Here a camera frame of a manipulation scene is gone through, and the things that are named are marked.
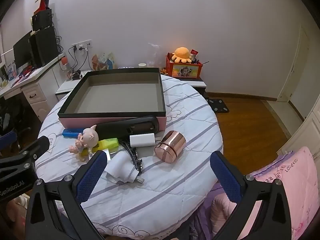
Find white door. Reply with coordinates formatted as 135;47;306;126
277;25;310;103

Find pink box with black rim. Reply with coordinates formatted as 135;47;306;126
57;67;167;132

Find yellow highlighter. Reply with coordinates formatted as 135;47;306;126
85;138;119;155

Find pink blanket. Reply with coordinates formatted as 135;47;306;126
210;146;320;240

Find pink pig doll figure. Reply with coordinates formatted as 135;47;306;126
69;124;99;162

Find black cable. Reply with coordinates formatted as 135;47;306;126
69;45;89;73

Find black computer tower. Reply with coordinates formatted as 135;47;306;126
29;26;59;68

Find orange octopus plush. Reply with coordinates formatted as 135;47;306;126
171;47;192;63

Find black low shelf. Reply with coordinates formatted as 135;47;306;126
179;78;208;98

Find white wardrobe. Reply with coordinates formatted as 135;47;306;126
277;105;320;157

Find clear plastic bag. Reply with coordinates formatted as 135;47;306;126
147;42;167;68

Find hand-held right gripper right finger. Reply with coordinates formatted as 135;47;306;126
210;151;299;240

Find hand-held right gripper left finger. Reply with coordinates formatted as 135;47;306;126
25;150;108;240

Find white striped cloth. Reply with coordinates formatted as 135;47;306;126
35;74;224;239

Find black bathroom scale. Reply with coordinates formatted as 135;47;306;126
209;99;230;114

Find black remote control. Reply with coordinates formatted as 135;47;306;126
95;116;160;140

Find white charger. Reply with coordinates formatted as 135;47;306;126
129;134;163;147

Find white desk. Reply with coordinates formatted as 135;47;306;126
0;52;65;128

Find black monitor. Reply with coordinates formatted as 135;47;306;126
13;31;33;69

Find white wall socket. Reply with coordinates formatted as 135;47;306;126
69;40;93;53

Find blue highlighter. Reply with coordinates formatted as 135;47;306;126
62;129;85;138

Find snack bags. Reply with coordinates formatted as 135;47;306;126
91;52;117;70

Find red toy box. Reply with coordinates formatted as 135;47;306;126
165;52;203;80

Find rose gold metal tin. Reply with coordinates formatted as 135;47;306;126
154;130;187;162

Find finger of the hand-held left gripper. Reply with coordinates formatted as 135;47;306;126
0;131;18;153
16;135;50;160

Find orange capped bottle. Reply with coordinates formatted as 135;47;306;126
60;57;70;78

